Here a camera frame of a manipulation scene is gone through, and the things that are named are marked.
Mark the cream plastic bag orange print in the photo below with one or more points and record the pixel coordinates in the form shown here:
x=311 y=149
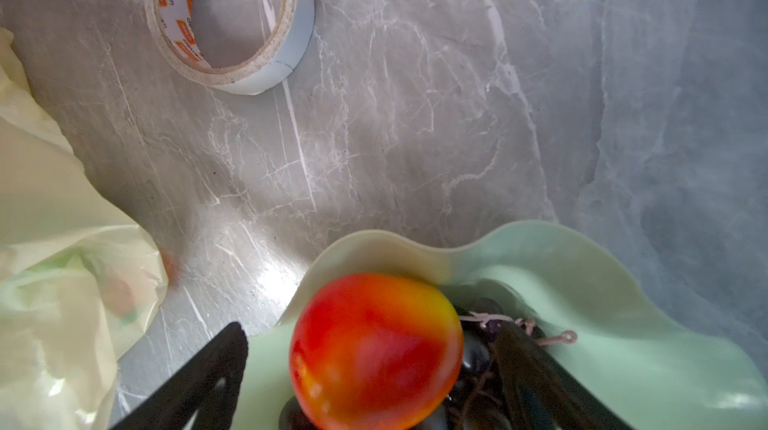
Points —
x=80 y=280

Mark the red apple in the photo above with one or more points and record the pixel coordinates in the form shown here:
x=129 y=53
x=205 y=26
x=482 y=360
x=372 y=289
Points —
x=372 y=351

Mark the clear tape roll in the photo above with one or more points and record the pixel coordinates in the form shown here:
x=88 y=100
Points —
x=241 y=47

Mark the dark purple grape bunch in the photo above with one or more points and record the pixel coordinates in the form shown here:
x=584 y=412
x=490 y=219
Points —
x=476 y=364

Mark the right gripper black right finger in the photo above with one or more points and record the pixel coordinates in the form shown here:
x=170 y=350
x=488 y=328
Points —
x=539 y=393

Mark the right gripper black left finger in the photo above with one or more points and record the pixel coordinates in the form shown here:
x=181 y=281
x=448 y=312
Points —
x=203 y=394

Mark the green leaf-shaped plate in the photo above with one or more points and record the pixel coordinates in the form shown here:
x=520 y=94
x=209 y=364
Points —
x=650 y=371

